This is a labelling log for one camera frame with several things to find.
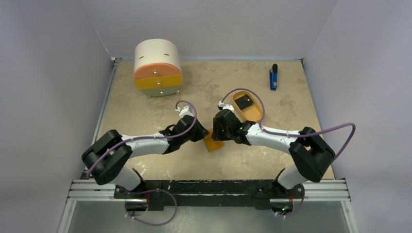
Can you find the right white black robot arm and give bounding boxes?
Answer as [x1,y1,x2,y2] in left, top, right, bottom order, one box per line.
[212,109,335,198]

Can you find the tan oval tray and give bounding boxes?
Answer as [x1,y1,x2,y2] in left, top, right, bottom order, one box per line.
[232,89,263,122]

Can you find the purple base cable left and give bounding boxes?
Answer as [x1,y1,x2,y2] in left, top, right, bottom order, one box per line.
[123,188,178,227]

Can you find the orange leather card holder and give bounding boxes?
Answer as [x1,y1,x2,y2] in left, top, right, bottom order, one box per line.
[203,128,224,152]

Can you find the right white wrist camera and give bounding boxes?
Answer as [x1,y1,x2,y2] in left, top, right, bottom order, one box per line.
[218,101,235,113]

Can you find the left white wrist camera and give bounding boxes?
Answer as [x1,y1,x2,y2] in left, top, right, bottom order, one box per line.
[175,105,195,118]

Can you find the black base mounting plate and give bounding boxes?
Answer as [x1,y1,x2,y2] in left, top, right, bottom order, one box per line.
[114,180,304,211]

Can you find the round mini drawer cabinet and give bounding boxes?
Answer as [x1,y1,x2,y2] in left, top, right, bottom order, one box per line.
[133,38,183,97]

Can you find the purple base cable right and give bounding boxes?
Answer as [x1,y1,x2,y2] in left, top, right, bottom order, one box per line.
[275,184,306,219]

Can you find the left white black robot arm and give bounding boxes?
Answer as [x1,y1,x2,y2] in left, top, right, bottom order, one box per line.
[81,116,209,199]

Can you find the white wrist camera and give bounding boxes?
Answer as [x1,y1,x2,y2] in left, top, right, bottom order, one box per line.
[218,101,235,113]
[175,105,195,118]

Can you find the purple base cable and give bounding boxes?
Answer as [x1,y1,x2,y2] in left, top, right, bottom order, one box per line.
[123,188,178,227]
[275,184,306,219]

